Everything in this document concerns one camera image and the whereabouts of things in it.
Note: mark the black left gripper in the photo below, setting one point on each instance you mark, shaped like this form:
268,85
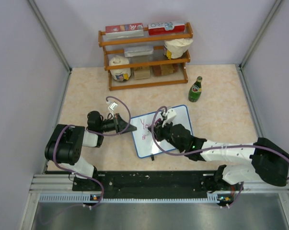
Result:
121,124

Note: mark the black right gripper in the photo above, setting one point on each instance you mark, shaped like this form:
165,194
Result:
158,132

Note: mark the blue framed whiteboard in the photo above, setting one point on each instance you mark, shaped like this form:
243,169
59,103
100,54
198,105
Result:
144,145

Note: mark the magenta capped whiteboard marker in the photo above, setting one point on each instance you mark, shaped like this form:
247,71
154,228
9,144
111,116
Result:
154,127

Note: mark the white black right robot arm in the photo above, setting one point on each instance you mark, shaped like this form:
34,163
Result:
262,160

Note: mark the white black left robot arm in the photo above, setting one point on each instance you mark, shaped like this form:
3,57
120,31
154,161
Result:
66,142

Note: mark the white flour bag left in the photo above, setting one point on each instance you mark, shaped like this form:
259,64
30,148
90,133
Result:
120,74

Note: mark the white flour bag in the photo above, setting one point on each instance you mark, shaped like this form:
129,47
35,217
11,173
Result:
120,74
175,48

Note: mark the green glass Perrier bottle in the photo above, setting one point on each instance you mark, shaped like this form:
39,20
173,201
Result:
195,90

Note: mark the brown brick-pattern box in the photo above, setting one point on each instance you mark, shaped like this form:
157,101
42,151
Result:
165,69

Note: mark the orange wooden shelf rack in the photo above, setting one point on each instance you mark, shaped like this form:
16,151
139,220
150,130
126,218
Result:
144,61

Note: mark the clear plastic container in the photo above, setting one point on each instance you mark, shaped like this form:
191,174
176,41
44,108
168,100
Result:
137,53

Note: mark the white flour bag right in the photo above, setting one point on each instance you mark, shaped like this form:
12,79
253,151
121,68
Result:
175,48

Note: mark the red foil roll box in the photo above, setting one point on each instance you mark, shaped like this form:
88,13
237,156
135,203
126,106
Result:
124,31

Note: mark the red white wrap box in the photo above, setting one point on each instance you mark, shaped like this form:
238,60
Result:
166,28

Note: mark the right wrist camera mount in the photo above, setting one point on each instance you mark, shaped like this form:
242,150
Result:
168,116

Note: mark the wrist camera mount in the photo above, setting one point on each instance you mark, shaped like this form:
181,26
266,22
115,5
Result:
168,116
112,106

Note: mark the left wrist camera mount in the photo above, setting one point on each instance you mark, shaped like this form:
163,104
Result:
112,106

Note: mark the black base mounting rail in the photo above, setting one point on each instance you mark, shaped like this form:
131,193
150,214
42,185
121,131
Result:
154,184

